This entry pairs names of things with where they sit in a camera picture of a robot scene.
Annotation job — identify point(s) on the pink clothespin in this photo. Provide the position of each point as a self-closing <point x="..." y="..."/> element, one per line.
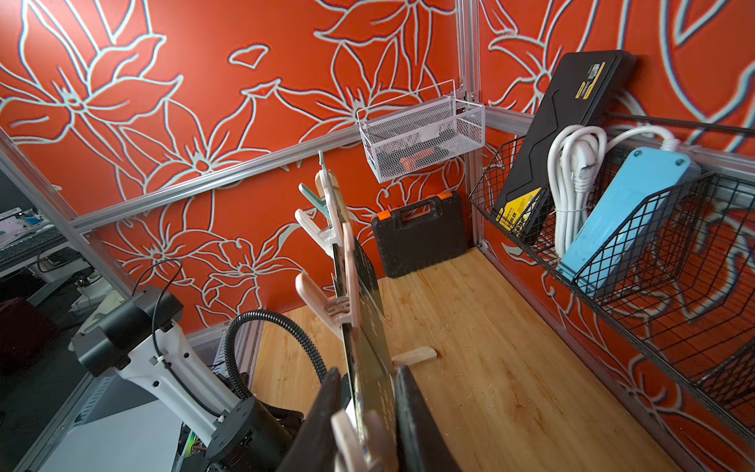
<point x="377" y="452"/>
<point x="324" y="304"/>

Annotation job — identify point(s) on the teal clothespin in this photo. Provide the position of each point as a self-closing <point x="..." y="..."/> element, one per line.
<point x="315" y="200"/>

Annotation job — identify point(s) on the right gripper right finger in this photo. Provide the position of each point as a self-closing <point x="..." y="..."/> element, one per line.
<point x="420" y="445"/>

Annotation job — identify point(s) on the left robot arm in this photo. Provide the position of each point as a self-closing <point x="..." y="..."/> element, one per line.
<point x="143" y="343"/>

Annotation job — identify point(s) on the white clothespin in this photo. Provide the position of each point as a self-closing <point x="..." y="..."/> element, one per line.
<point x="315" y="233"/>

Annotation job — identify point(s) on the clear plastic bin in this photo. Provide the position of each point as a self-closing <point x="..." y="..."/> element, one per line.
<point x="434" y="114"/>

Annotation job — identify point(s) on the wooden string rack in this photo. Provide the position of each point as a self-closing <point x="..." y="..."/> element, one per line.
<point x="327" y="185"/>

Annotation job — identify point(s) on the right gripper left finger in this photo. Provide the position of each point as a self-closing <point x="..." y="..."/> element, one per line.
<point x="314" y="448"/>

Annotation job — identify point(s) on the dark tool in bin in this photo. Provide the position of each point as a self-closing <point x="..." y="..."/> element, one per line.
<point x="412" y="158"/>

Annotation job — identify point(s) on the black wire basket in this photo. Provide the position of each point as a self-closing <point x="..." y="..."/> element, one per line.
<point x="689" y="304"/>

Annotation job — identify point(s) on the black orange tool case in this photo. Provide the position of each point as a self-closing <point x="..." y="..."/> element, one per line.
<point x="421" y="235"/>

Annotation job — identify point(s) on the light blue power bank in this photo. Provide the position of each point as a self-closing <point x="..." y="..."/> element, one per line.
<point x="631" y="212"/>

